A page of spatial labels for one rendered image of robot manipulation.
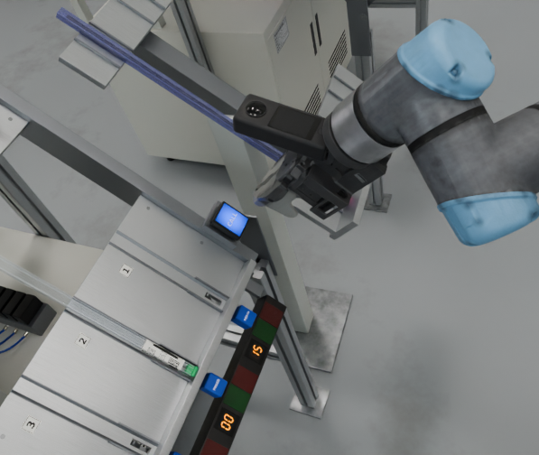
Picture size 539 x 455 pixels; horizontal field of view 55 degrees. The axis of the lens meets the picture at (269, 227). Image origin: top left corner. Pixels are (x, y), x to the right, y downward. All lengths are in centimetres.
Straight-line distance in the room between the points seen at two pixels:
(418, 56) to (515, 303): 120
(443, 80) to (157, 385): 51
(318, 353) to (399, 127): 108
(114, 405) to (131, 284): 16
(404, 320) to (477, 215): 109
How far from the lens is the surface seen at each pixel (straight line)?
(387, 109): 50
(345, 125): 54
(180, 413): 72
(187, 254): 79
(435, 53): 47
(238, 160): 99
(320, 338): 153
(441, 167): 48
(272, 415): 148
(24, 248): 120
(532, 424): 147
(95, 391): 72
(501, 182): 48
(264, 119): 60
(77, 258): 111
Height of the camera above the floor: 137
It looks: 50 degrees down
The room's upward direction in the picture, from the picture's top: 19 degrees counter-clockwise
